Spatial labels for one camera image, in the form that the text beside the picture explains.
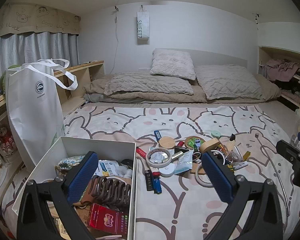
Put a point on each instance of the black wall hook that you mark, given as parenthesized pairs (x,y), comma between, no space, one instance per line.
(257,17)

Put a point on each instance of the red lighter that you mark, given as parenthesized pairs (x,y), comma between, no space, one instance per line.
(140,151)

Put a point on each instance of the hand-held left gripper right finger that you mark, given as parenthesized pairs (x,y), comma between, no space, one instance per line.
(216,177)

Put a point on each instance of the black lighter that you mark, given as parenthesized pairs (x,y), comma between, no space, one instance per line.
(147,182)

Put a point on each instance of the beige printed curtain valance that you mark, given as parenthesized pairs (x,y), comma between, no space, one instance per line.
(35,17)

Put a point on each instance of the white blue tissue packet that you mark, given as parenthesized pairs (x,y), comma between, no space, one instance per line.
(107,167)

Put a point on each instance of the brown hair claw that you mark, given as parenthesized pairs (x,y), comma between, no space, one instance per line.
(110,190)

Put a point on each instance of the wooden wardrobe niche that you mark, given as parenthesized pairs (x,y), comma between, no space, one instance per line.
(265,52)

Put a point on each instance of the green plush toy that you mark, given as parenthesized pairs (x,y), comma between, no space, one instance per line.
(5,80)

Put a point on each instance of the woven patterned pouch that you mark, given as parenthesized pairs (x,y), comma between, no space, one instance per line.
(70,161)

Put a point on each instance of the beige blanket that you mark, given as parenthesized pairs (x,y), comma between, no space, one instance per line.
(165,98)

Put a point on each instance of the bunny printed bedsheet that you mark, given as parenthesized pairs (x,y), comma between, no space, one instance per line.
(190,205)

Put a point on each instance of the white tote bag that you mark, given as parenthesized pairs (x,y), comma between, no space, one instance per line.
(35,105)

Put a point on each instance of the white storage box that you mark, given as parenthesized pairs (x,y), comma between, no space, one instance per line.
(95,145)

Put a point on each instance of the white round device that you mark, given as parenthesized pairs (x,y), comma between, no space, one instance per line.
(168,172)

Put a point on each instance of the wooden bedside shelf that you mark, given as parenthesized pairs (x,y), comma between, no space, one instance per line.
(85,70)

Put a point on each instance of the wet wipes packet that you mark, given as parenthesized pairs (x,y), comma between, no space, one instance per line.
(185,162)

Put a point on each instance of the grey curtain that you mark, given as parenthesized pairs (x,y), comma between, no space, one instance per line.
(32,47)

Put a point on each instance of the red dressed doll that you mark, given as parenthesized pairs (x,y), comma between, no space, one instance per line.
(5,140)

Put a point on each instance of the red box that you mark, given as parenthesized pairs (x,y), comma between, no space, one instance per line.
(105,220)

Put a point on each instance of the slim blue lighter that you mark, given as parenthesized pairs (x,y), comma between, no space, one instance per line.
(157,134)

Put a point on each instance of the large clear tape roll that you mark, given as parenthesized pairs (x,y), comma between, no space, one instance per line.
(150,161)

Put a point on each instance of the fluffy beige pillow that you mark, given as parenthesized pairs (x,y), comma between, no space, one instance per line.
(171,63)

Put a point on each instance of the wooden square coaster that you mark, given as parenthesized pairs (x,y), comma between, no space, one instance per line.
(195,168)

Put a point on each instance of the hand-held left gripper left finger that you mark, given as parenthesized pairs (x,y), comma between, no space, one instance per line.
(83,177)

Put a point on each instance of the round bamboo lid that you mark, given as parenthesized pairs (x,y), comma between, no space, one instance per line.
(167,142)

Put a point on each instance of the pink clothes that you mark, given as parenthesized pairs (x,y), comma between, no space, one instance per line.
(282,66)

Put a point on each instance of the gold lighter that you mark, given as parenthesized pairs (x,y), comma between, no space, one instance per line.
(246,155)

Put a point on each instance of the wooden oval case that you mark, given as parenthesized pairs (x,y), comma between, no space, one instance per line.
(210,145)

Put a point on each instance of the hanging white paper bag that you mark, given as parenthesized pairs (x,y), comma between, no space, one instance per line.
(143,27)

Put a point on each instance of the quilted beige pillow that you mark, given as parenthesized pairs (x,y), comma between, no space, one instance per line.
(227,81)
(150,83)

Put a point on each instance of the round green printed coaster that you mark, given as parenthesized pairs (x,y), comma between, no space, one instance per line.
(192,141)

